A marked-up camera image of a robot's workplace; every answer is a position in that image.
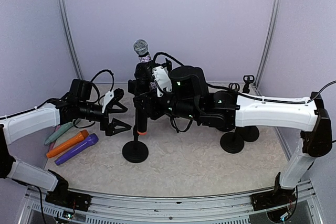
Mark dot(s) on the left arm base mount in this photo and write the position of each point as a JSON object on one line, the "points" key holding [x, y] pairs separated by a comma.
{"points": [[69, 199]]}

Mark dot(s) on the black tripod mic stand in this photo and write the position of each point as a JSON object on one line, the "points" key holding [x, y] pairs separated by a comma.
{"points": [[167, 65]]}

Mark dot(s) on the aluminium frame post right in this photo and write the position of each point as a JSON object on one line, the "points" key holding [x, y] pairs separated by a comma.
{"points": [[268, 41]]}

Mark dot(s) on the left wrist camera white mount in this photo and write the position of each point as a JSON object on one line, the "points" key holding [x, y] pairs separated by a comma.
{"points": [[112, 98]]}

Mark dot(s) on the black microphone orange tip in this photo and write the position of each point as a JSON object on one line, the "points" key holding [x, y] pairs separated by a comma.
{"points": [[142, 125]]}

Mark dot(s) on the aluminium frame post left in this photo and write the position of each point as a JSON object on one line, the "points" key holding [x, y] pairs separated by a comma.
{"points": [[69, 39]]}

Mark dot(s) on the aluminium frame post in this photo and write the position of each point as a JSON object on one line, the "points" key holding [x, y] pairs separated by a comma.
{"points": [[69, 39], [268, 41]]}

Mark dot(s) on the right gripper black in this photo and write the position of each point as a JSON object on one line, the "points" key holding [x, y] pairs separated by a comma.
{"points": [[149, 105]]}

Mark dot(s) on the purple-head microphone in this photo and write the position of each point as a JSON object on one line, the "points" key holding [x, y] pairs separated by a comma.
{"points": [[89, 141]]}

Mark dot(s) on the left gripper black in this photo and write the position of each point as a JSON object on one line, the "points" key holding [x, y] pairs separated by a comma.
{"points": [[104, 125]]}

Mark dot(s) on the glitter silver-head microphone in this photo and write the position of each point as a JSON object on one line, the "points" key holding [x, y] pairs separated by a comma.
{"points": [[143, 51]]}

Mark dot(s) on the black round-base mic stand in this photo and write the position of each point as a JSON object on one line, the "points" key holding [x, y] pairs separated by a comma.
{"points": [[134, 151]]}

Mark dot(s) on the aluminium front rail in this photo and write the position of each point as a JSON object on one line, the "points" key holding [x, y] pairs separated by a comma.
{"points": [[227, 208]]}

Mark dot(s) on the pink toy microphone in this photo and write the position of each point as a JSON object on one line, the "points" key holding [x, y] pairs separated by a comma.
{"points": [[53, 138]]}

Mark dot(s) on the black stand for teal mic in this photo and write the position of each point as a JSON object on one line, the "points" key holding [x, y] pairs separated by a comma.
{"points": [[250, 133]]}

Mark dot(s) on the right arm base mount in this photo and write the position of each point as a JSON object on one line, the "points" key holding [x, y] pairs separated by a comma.
{"points": [[272, 198]]}

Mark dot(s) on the orange toy microphone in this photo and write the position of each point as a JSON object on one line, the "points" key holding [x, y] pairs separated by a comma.
{"points": [[68, 144]]}

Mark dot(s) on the black stand for orange mic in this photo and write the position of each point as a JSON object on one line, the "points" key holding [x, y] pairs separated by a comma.
{"points": [[234, 87]]}

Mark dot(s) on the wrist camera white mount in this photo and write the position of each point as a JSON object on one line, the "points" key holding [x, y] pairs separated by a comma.
{"points": [[162, 80], [112, 98]]}

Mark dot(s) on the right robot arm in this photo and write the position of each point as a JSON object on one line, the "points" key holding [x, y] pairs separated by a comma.
{"points": [[184, 93]]}

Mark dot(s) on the teal toy microphone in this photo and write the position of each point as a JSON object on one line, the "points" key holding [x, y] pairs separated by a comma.
{"points": [[58, 132]]}

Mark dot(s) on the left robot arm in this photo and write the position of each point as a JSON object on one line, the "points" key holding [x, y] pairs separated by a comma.
{"points": [[75, 104]]}

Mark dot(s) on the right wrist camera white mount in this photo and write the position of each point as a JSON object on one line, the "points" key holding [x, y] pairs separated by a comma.
{"points": [[162, 80]]}

